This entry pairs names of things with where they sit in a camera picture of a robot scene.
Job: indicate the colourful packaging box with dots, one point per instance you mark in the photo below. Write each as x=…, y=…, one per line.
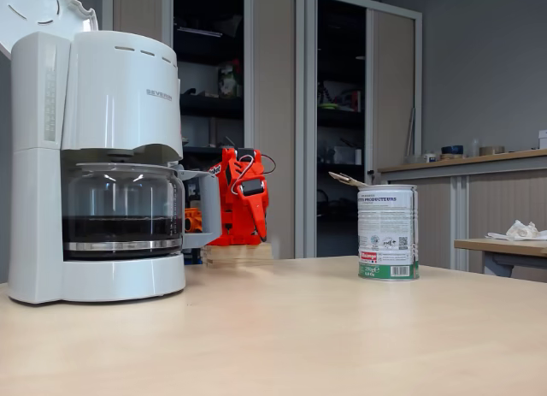
x=350, y=101

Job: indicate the white drip coffee maker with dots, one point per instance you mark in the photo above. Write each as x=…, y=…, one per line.
x=107, y=105

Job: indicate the white cardboard box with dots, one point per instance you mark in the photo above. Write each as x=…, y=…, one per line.
x=543, y=139

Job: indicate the white green coffee tin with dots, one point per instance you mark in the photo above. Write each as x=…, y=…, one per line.
x=386, y=233

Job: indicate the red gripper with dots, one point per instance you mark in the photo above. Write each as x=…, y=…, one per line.
x=255, y=198

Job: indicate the green white box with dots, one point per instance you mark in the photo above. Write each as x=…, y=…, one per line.
x=228, y=84

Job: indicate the orange printed clamp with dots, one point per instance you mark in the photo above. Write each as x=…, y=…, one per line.
x=193, y=220

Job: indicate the low counter cabinet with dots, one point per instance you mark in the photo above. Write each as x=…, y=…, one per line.
x=500, y=199

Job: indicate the grey leaning tube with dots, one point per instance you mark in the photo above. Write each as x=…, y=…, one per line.
x=410, y=131

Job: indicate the wooden side table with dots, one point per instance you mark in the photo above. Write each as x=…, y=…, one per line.
x=504, y=247

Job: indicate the white storage box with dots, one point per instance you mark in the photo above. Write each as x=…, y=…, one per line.
x=348, y=156

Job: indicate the white crumpled cloth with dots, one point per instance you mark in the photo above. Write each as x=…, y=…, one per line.
x=519, y=231

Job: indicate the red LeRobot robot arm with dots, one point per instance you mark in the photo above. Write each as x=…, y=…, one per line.
x=239, y=229

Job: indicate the grey tambour door cabinet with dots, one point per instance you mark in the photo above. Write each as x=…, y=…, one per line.
x=393, y=92
x=273, y=49

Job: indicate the yellow green flat object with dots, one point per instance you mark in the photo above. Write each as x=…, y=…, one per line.
x=328, y=106

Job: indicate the dark blue bowl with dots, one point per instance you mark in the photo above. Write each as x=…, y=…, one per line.
x=452, y=149

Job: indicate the clear plastic bottle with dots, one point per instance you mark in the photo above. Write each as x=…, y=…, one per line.
x=474, y=150

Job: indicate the light wooden base block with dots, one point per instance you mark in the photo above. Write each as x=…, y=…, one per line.
x=239, y=255

